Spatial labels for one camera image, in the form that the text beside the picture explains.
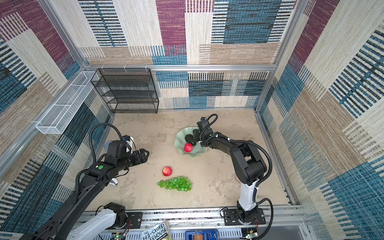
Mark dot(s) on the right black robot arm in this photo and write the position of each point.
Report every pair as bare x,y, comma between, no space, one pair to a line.
252,164

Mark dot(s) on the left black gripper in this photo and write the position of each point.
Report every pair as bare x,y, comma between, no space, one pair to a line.
138,160

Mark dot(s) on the mint green wavy fruit bowl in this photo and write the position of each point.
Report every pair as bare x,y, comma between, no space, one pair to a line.
180,143

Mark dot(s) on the storey treehouse book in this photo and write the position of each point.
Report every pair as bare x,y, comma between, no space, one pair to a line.
160,231

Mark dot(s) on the dark avocado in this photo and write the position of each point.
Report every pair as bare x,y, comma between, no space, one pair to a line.
190,139

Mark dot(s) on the black wire mesh shelf rack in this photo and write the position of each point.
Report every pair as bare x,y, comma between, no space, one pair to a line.
127,91

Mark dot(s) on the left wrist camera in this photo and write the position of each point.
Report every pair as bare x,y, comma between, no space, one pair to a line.
129,143

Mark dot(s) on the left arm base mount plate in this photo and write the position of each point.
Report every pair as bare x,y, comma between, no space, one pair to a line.
132,220

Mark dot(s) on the blue box at front edge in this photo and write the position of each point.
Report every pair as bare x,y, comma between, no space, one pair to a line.
212,234

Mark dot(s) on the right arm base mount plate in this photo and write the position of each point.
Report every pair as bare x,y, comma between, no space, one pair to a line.
233,217

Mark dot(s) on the red apple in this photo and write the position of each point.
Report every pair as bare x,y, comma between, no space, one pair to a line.
188,148
167,171

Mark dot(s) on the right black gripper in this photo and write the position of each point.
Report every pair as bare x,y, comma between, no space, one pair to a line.
195,134

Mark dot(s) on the white wire mesh basket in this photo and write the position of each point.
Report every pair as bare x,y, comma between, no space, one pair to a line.
62,112

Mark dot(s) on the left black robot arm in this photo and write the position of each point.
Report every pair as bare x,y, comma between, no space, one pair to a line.
89,183

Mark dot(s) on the green grape bunch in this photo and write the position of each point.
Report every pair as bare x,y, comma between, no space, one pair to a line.
178,183

